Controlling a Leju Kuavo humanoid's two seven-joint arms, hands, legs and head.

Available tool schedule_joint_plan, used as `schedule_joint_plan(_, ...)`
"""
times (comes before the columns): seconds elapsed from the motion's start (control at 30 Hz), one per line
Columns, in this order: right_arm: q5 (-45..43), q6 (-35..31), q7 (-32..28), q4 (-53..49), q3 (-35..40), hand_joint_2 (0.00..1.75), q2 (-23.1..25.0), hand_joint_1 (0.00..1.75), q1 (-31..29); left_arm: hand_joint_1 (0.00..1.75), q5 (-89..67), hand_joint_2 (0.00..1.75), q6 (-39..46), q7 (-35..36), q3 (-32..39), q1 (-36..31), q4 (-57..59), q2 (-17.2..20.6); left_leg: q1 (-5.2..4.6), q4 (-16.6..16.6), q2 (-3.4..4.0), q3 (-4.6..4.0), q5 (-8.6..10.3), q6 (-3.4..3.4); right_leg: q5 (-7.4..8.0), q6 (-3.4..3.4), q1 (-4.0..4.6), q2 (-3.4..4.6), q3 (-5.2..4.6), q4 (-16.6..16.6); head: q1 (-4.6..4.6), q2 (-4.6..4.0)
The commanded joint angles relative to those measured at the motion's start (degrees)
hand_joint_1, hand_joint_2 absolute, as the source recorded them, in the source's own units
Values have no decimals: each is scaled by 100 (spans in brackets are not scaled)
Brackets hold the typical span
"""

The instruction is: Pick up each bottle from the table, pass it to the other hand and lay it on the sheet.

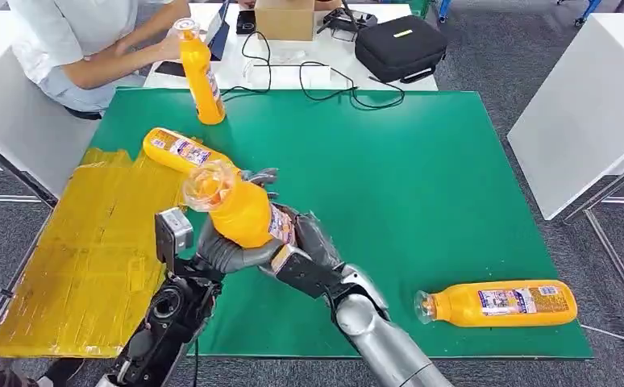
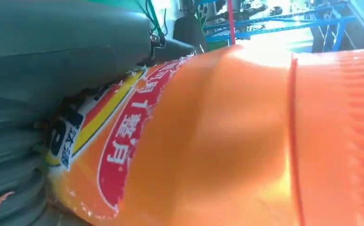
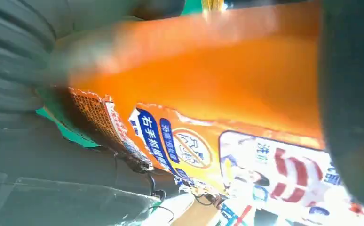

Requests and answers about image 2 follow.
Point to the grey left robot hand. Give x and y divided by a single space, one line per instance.
51 46

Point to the orange drink bottle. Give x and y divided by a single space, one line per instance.
219 140

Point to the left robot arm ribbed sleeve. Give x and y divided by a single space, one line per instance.
10 162

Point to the blue metal shelf rack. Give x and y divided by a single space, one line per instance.
272 28

